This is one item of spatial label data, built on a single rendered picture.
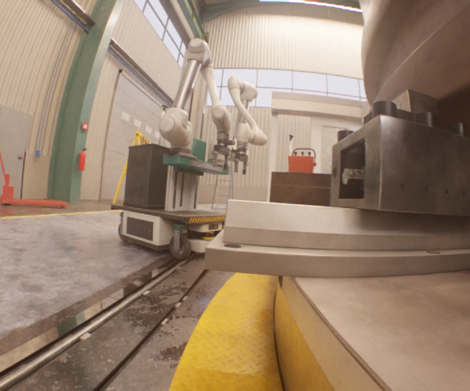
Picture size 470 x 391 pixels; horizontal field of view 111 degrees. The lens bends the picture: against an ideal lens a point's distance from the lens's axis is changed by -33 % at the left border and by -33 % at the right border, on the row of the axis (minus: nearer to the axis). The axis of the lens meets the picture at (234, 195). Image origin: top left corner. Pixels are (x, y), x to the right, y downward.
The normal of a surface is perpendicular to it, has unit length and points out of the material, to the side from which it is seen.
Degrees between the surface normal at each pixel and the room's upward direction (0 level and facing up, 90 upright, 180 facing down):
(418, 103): 90
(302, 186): 90
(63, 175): 90
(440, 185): 90
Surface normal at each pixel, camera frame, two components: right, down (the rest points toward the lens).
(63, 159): -0.13, -0.02
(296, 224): -0.04, -0.33
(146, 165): -0.50, -0.04
